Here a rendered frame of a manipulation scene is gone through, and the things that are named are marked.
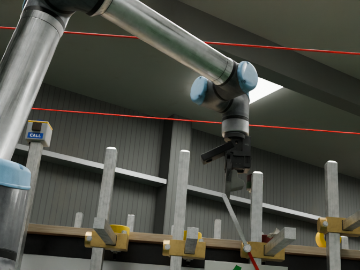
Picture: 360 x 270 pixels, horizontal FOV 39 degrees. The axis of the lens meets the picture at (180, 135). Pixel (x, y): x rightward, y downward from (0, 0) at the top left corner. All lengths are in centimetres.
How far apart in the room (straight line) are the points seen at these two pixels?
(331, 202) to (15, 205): 109
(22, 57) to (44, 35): 9
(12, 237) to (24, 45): 52
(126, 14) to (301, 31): 387
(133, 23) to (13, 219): 62
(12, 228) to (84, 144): 563
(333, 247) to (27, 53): 109
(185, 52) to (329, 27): 374
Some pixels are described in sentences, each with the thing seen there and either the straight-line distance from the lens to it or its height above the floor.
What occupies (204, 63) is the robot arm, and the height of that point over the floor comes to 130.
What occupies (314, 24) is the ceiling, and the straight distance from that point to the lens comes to 504.
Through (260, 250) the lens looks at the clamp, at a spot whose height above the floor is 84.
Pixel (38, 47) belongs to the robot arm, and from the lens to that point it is 133.
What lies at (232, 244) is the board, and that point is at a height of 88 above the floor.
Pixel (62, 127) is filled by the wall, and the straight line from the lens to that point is 656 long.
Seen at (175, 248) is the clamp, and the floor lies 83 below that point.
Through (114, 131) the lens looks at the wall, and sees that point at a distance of 682.
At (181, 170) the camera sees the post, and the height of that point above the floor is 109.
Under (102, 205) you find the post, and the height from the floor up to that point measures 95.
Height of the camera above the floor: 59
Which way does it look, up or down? 21 degrees up
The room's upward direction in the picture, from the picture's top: 5 degrees clockwise
